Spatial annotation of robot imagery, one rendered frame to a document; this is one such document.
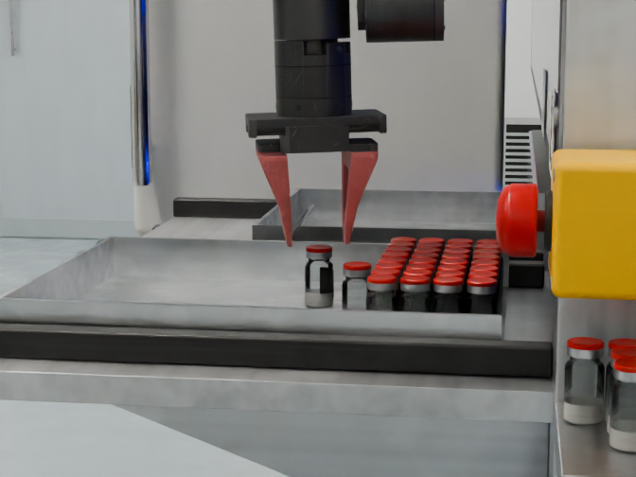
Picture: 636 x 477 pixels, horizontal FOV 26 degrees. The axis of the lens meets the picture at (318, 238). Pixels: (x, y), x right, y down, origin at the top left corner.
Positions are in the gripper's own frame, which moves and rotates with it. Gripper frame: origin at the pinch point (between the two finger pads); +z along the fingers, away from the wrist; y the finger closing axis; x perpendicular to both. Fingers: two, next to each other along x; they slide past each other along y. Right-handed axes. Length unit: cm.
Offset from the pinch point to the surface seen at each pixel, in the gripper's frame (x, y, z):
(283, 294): 4.4, -2.5, 5.6
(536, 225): -32.9, 8.8, -5.4
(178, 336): -16.1, -10.6, 3.6
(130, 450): 235, -29, 93
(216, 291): 6.0, -7.9, 5.4
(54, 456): 232, -48, 92
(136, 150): 76, -17, 1
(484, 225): 37.7, 20.9, 6.2
